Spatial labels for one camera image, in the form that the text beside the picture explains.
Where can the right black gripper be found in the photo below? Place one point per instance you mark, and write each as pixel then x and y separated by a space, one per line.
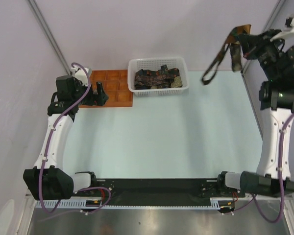
pixel 252 44

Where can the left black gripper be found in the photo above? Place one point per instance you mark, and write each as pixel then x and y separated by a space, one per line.
pixel 97 100

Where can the orange green patterned tie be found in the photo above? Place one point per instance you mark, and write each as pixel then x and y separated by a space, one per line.
pixel 231 43

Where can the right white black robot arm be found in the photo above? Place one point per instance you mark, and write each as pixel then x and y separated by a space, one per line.
pixel 276 95

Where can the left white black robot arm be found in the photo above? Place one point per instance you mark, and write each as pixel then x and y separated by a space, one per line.
pixel 47 179

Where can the orange compartment tray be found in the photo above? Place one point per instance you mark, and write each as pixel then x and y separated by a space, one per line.
pixel 115 86

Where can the dark patterned tie in basket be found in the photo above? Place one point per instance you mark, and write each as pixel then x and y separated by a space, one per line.
pixel 160 79

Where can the white plastic basket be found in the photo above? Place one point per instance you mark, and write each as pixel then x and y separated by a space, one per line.
pixel 155 64

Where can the olive gold tie in basket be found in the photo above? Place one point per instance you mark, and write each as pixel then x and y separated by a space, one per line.
pixel 177 83

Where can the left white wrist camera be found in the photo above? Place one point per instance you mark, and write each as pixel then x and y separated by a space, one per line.
pixel 80 75

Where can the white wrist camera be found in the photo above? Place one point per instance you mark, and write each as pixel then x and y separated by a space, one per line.
pixel 290 27
pixel 80 75

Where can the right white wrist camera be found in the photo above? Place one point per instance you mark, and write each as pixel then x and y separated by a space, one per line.
pixel 290 27

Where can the aluminium frame rail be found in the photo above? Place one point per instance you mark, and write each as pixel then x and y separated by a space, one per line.
pixel 48 34

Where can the white slotted cable duct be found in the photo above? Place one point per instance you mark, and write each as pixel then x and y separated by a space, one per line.
pixel 213 204

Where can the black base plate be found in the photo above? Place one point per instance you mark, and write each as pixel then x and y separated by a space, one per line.
pixel 165 192

